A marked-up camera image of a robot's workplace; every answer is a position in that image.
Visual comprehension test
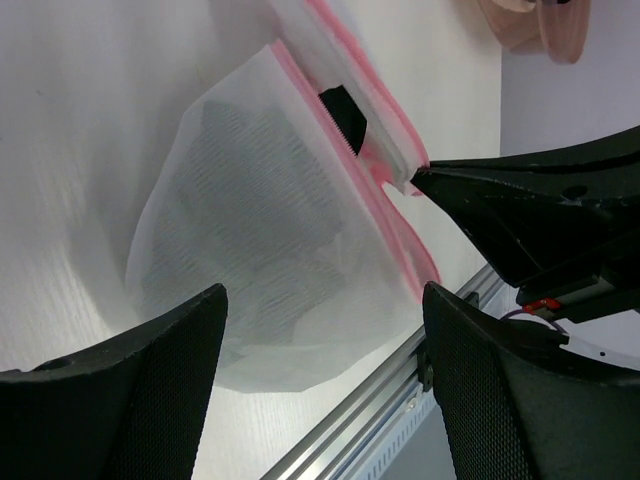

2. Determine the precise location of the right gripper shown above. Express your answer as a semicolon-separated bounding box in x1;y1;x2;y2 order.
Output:
412;127;639;479

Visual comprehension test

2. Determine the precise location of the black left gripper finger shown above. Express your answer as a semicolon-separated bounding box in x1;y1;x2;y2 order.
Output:
1;284;228;479

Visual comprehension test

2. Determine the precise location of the white slotted cable duct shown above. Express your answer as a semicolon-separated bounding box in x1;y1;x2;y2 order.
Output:
340;391;435;480

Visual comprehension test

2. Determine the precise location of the white mesh laundry bag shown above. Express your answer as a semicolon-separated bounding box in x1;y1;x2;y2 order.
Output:
125;1;439;393

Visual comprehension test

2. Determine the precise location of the pink translucent plastic basket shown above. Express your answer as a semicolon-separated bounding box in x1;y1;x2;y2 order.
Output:
478;0;591;64

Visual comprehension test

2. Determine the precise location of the aluminium frame rail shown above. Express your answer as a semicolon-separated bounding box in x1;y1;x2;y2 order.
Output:
259;264;506;480

